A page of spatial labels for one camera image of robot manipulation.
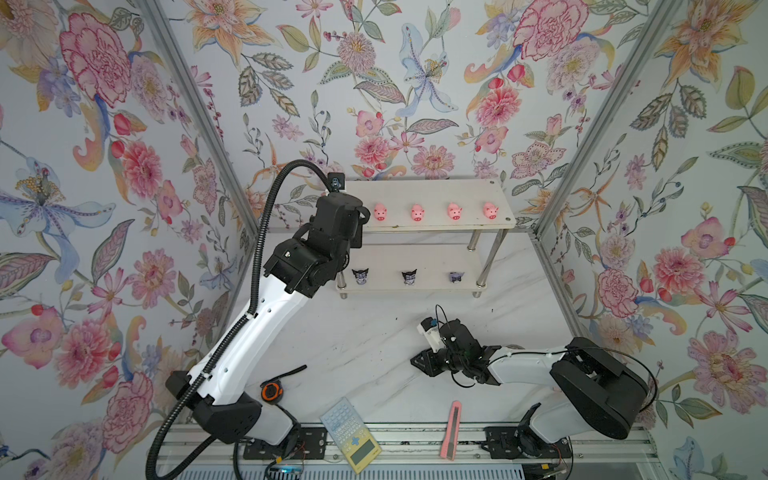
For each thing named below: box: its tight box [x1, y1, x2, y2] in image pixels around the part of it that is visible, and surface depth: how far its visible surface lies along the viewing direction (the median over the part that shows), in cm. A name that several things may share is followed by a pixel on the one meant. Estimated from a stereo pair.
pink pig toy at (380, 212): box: [374, 203, 388, 221], surface depth 77 cm
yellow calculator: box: [319, 397, 382, 475], surface depth 76 cm
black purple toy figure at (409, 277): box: [401, 268, 417, 286], surface depth 97 cm
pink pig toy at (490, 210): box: [483, 202, 499, 220], surface depth 77 cm
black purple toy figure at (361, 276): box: [351, 268, 369, 285], surface depth 95 cm
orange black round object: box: [260, 364, 308, 405], surface depth 82 cm
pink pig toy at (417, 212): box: [411, 204, 425, 222], surface depth 77 cm
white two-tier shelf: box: [336, 179, 517, 300], surface depth 92 cm
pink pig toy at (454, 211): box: [447, 202, 463, 221], surface depth 77 cm
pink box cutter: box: [440, 401, 462, 461], surface depth 76 cm
